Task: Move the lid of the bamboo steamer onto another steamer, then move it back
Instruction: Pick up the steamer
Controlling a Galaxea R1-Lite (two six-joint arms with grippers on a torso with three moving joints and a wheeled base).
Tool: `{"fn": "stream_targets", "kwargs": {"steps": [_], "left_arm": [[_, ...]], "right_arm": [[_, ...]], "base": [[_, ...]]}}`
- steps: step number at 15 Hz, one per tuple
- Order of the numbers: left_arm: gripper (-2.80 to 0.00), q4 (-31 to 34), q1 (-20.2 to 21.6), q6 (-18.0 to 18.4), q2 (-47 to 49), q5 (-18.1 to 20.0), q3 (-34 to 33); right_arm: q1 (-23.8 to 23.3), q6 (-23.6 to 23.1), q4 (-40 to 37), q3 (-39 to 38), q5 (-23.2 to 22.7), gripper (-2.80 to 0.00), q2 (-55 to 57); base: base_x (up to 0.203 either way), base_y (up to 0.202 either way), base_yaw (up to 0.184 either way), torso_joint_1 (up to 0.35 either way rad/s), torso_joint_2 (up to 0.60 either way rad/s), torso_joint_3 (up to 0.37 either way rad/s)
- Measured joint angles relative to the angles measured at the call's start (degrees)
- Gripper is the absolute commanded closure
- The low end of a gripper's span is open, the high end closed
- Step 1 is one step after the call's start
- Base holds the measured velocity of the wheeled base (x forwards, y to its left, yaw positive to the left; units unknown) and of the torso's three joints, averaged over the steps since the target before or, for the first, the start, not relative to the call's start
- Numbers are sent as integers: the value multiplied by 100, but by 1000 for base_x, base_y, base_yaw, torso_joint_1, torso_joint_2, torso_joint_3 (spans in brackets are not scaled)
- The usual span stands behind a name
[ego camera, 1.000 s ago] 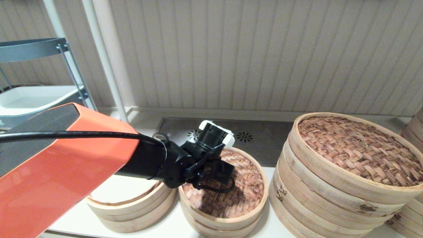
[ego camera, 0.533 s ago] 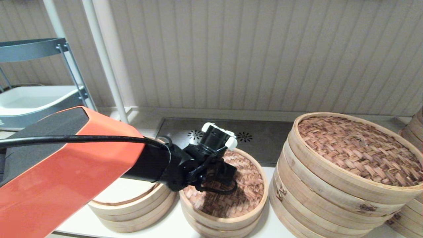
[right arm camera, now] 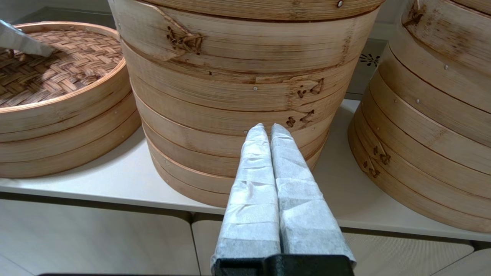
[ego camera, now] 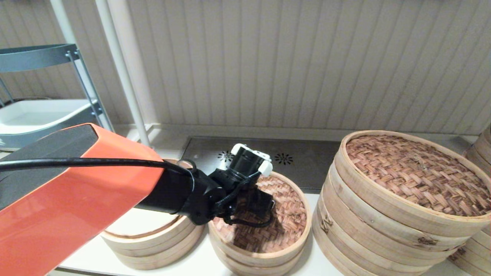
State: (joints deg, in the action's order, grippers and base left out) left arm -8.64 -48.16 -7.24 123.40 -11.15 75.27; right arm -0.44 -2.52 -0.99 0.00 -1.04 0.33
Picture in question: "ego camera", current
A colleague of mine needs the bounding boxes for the steel drain plate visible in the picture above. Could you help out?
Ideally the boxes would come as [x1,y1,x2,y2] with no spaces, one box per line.
[180,137,342,192]

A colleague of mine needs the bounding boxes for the white cloth steamer liner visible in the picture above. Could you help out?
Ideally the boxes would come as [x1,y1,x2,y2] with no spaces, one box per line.
[105,209,181,237]

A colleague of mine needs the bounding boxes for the large bamboo steamer stack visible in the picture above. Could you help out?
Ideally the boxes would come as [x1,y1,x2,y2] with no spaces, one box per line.
[312,161,474,276]

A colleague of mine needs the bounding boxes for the white vertical pole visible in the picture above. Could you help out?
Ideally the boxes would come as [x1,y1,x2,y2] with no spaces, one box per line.
[96,0,155,149]
[50,0,79,46]

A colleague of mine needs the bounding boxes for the grey rack tray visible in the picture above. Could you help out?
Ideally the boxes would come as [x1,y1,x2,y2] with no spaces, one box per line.
[0,99,102,150]

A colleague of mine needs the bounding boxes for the black wrist camera white caps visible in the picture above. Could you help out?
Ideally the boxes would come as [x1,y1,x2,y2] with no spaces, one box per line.
[230,144,274,177]

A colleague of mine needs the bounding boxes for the large woven bamboo steamer lid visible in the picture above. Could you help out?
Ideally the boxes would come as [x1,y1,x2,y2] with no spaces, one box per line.
[334,130,491,238]

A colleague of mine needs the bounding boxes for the small woven bamboo lid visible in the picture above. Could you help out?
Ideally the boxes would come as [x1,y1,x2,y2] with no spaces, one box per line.
[208,171,312,268]

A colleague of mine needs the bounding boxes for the small bamboo steamer basket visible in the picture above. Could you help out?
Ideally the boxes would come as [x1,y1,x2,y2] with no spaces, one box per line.
[210,241,305,276]
[101,159,206,270]

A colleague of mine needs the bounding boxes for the grey metal rack frame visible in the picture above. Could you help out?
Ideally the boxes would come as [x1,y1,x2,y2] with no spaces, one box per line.
[0,43,115,133]

